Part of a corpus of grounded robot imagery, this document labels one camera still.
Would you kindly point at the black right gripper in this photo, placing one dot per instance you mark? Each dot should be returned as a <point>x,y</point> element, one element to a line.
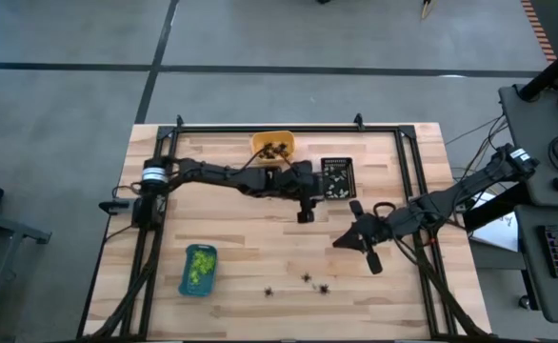
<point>379,227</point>

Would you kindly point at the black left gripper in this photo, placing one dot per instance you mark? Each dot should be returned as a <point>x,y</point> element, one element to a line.
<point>298,188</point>

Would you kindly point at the teal plastic bin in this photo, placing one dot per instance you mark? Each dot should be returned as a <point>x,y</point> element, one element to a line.
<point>186,286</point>

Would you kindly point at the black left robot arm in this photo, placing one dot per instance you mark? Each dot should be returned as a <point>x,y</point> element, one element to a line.
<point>212,174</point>

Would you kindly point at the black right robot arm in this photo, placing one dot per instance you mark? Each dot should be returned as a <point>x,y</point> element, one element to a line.
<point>474,183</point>

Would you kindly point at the black mesh basket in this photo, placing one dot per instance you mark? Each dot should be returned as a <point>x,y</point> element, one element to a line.
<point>352,164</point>

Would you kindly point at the yellow plastic bin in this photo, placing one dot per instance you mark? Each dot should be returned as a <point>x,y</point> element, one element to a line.
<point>273,136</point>

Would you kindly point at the black caster wheel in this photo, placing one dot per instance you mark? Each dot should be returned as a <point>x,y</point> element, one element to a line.
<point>525,302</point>

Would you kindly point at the grey desk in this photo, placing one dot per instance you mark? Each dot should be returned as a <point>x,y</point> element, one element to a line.
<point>531,286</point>
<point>531,119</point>

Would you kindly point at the yellow pointed object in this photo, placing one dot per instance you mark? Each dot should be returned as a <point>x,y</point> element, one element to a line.
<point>425,8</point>

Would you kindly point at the grey metal stand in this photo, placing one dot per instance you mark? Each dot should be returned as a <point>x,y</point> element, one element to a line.
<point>7,228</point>

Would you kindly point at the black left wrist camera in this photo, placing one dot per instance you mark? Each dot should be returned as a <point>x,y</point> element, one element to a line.
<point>303,169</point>

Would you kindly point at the black frame clamp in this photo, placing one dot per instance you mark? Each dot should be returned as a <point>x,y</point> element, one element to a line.
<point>179,120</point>
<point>358,121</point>

